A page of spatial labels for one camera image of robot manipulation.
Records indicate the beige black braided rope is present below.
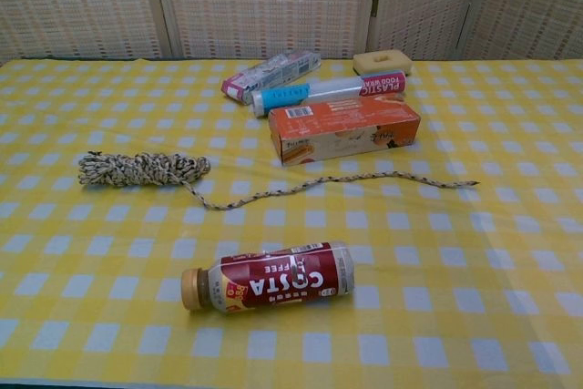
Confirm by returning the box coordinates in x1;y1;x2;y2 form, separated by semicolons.
77;150;480;211

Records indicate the pink toothpaste box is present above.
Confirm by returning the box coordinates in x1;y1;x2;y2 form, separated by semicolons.
220;52;322;105

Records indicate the yellow sponge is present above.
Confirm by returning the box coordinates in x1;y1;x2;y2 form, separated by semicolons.
353;49;414;77

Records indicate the orange cardboard box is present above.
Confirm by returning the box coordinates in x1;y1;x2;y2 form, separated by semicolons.
267;99;422;167

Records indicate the red Costa coffee bottle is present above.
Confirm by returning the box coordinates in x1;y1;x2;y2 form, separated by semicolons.
180;240;357;315

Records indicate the yellow checkered tablecloth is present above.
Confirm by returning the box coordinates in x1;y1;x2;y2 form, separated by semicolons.
0;58;583;389

